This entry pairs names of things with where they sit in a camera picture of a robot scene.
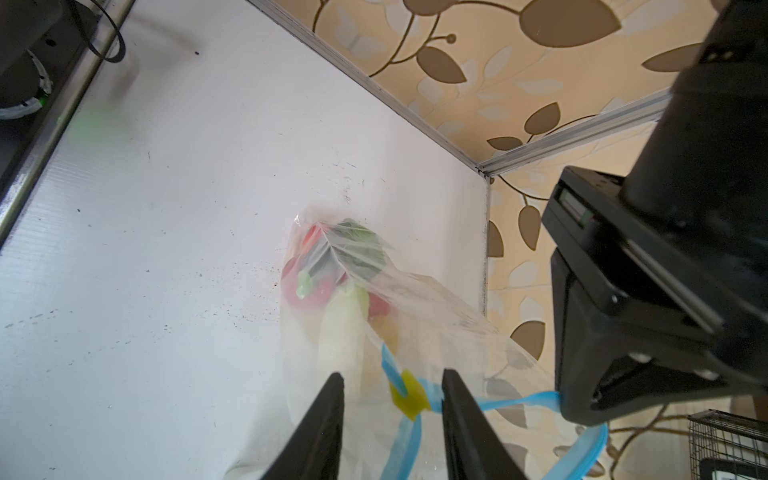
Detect white radish green leaves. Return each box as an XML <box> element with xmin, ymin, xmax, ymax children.
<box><xmin>317</xmin><ymin>219</ymin><xmax>386</xmax><ymax>395</ymax></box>

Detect black wire basket back wall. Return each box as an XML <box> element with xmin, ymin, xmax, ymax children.
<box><xmin>688</xmin><ymin>410</ymin><xmax>767</xmax><ymax>480</ymax></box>

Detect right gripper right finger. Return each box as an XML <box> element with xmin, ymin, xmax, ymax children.
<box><xmin>442</xmin><ymin>369</ymin><xmax>526</xmax><ymax>480</ymax></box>

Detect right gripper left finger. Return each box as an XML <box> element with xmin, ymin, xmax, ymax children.
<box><xmin>262</xmin><ymin>372</ymin><xmax>345</xmax><ymax>480</ymax></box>

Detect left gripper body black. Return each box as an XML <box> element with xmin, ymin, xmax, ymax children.
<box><xmin>545</xmin><ymin>1</ymin><xmax>767</xmax><ymax>384</ymax></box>

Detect clear zip top bag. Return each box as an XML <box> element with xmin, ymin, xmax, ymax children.
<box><xmin>228</xmin><ymin>215</ymin><xmax>609</xmax><ymax>479</ymax></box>

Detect dark purple eggplant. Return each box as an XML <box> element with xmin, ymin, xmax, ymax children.
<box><xmin>302</xmin><ymin>238</ymin><xmax>347</xmax><ymax>289</ymax></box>

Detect red apple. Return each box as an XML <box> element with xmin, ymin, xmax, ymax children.
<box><xmin>368</xmin><ymin>293</ymin><xmax>392</xmax><ymax>318</ymax></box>
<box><xmin>298</xmin><ymin>222</ymin><xmax>324</xmax><ymax>256</ymax></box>
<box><xmin>280</xmin><ymin>257</ymin><xmax>336</xmax><ymax>311</ymax></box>

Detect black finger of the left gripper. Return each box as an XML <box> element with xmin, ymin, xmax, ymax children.
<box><xmin>551</xmin><ymin>251</ymin><xmax>767</xmax><ymax>426</ymax></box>

